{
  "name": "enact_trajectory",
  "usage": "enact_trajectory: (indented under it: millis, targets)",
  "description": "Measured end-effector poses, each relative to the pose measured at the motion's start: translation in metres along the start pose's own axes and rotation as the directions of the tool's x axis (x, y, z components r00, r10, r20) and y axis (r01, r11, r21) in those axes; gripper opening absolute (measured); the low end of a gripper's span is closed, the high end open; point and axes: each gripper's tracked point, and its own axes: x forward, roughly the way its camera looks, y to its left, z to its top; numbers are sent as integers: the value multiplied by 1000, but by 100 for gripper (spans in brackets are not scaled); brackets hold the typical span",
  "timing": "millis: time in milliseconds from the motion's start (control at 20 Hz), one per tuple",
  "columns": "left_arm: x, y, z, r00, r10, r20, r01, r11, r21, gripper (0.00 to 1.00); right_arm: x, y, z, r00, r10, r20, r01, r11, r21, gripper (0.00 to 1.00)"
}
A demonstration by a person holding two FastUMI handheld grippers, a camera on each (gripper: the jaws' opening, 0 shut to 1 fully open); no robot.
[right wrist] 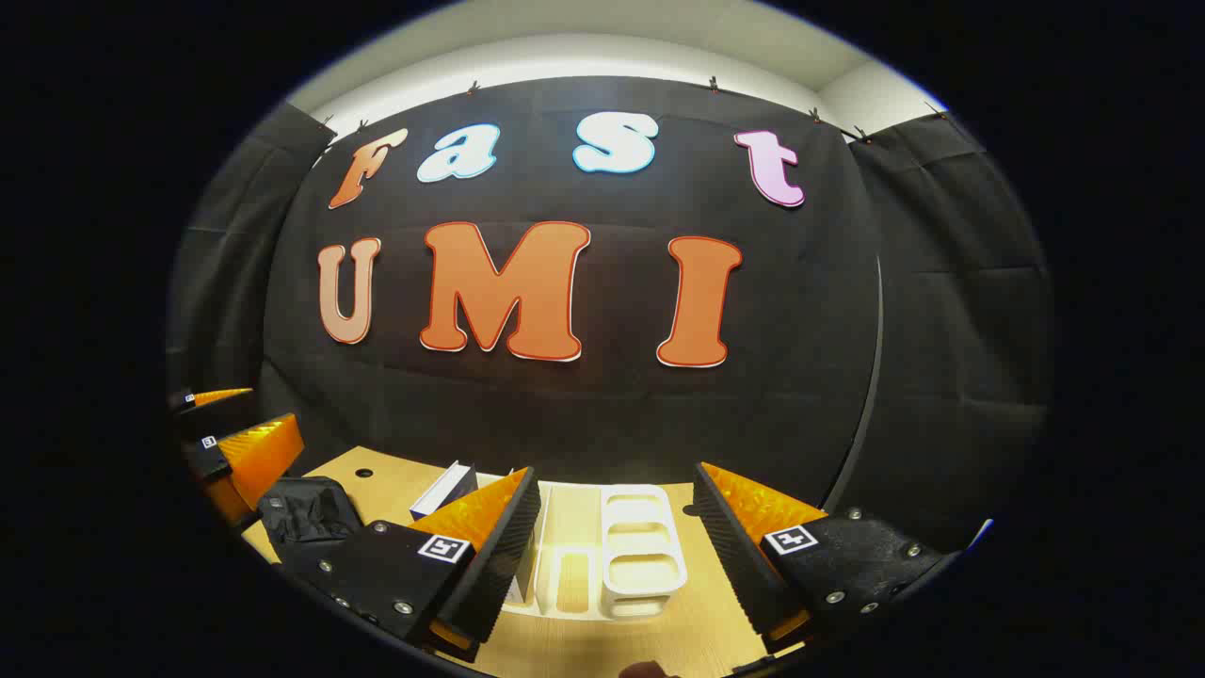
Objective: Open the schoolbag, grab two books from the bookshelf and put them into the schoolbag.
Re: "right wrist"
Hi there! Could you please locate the white bookshelf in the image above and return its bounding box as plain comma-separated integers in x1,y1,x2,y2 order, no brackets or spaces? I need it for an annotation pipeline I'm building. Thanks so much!
504,482,688,622

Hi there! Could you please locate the blue cover book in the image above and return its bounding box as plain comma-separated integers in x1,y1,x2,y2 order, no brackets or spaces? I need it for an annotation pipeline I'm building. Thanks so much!
410,460,479,521

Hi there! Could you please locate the black schoolbag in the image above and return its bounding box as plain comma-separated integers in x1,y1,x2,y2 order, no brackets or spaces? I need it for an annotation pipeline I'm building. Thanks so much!
256,476,365,566

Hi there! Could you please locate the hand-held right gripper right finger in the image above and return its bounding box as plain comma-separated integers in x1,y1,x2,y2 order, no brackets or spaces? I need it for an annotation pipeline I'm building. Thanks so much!
694,461,947,655

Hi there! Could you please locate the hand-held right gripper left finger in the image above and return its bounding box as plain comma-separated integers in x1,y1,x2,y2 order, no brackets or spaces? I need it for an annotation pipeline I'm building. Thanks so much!
282,466,542,660

